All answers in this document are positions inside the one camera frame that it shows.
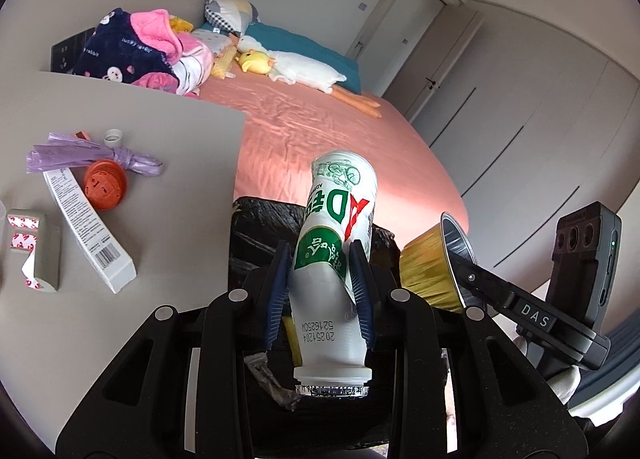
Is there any black trash bag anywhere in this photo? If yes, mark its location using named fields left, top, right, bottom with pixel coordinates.
left=229, top=196, right=453, bottom=451

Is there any navy printed blanket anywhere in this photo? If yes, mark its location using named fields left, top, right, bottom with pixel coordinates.
left=72, top=7, right=181, bottom=90

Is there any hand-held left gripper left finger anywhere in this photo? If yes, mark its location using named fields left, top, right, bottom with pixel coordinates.
left=55, top=241, right=293, bottom=459

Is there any white door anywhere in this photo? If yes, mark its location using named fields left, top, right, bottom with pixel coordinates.
left=345, top=0, right=447, bottom=96

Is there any patchwork pillow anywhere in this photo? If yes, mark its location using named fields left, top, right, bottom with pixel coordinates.
left=204, top=0, right=261, bottom=36

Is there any yellow duck plush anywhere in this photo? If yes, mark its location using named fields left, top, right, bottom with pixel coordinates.
left=237, top=51, right=274, bottom=76

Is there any crumpled clear plastic wrapper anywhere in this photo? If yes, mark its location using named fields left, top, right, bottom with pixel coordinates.
left=244, top=351, right=302, bottom=413

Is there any pink fleece blanket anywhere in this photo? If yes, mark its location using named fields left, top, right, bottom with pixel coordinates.
left=130, top=9, right=187, bottom=66

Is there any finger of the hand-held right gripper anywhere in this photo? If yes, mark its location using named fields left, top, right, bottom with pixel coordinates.
left=446, top=251, right=558, bottom=336

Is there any white nightstand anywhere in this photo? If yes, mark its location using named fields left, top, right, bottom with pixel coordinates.
left=0, top=70, right=249, bottom=440

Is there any white plastic drink bottle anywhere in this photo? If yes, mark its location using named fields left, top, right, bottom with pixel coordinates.
left=292, top=150, right=378, bottom=399

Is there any gold foil cup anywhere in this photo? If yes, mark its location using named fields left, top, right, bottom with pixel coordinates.
left=399, top=212, right=487, bottom=313

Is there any orange plastic lid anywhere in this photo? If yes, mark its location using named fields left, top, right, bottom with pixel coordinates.
left=82, top=159, right=130, bottom=211

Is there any long white carton box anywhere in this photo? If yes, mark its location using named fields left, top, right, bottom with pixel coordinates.
left=42, top=169, right=137, bottom=295

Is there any person's right hand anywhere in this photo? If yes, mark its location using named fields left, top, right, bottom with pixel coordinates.
left=545, top=366, right=583, bottom=407

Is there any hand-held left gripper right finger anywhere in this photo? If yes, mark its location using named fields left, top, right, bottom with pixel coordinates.
left=349, top=240, right=587, bottom=459

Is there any bed with pink sheet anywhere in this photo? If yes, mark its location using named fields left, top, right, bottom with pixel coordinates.
left=197, top=73, right=471, bottom=250

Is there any purple plastic bag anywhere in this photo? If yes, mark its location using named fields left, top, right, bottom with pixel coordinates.
left=25, top=133, right=165, bottom=178

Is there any white pink cartoon blanket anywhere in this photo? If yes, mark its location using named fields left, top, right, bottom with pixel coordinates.
left=134, top=33, right=215, bottom=98

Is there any black wall socket panel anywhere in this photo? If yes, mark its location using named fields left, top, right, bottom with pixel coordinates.
left=51, top=29, right=96, bottom=74

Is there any white goose plush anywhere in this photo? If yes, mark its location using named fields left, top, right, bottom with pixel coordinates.
left=236, top=34, right=384, bottom=118

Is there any yellow corn plush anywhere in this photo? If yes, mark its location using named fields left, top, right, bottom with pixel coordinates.
left=210, top=45, right=237, bottom=80

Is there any light printed pillow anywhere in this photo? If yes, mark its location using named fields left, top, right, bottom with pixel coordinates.
left=191, top=29, right=234, bottom=58

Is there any white wardrobe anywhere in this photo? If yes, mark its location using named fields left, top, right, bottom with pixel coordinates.
left=400, top=0, right=640, bottom=222

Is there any teal pillow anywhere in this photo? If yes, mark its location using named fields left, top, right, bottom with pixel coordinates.
left=245, top=21, right=362, bottom=94

